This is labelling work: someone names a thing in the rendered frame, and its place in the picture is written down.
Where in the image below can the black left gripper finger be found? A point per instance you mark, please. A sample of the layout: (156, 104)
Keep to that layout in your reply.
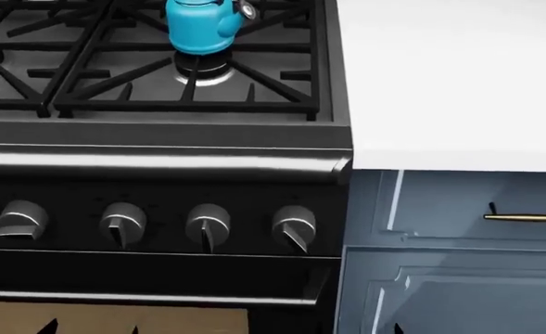
(134, 331)
(50, 328)

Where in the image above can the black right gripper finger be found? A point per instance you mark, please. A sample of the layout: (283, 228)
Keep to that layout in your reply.
(398, 330)

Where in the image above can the dark metal stove knob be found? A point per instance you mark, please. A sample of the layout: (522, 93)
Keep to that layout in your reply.
(123, 217)
(207, 219)
(22, 217)
(293, 221)

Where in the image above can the black gas stove range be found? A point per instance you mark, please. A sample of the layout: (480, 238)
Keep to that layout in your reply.
(161, 158)

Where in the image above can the round gas burner under kettle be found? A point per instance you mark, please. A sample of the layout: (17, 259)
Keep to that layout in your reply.
(203, 67)

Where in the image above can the black oven door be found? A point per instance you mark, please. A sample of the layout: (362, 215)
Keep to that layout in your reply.
(161, 273)

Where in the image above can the blue-grey cabinet door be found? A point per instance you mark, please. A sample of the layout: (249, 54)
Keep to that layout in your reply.
(462, 295)

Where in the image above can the blue-grey drawer front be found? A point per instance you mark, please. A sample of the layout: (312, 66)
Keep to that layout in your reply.
(439, 205)

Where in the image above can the large black cast-iron grate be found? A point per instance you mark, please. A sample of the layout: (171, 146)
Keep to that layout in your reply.
(115, 74)

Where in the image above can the blue kettle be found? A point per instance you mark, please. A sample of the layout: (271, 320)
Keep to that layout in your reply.
(198, 28)

